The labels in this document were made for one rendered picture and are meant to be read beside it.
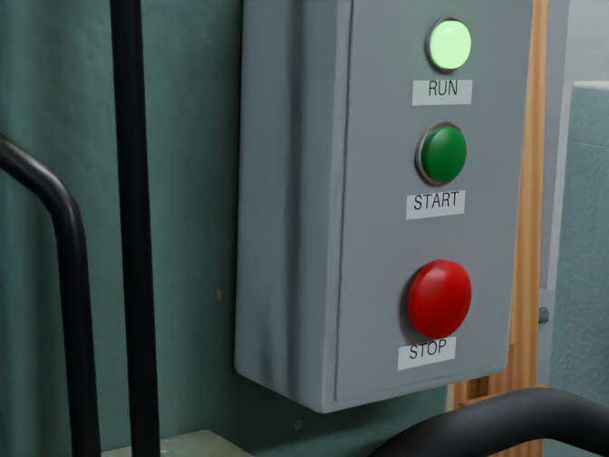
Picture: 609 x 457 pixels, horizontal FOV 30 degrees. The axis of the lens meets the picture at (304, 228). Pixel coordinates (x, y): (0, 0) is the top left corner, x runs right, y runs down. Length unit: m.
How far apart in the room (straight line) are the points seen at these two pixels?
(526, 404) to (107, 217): 0.22
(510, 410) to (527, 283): 1.80
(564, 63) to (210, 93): 2.15
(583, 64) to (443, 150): 2.18
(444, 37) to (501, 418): 0.18
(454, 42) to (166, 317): 0.15
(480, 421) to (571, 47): 2.09
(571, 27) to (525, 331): 0.68
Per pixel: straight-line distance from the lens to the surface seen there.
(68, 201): 0.39
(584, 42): 2.59
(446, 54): 0.42
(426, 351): 0.44
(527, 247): 2.30
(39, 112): 0.40
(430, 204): 0.43
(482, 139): 0.44
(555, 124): 2.57
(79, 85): 0.41
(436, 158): 0.42
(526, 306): 2.33
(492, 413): 0.51
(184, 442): 0.45
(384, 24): 0.40
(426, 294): 0.42
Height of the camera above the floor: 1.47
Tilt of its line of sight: 11 degrees down
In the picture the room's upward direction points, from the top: 2 degrees clockwise
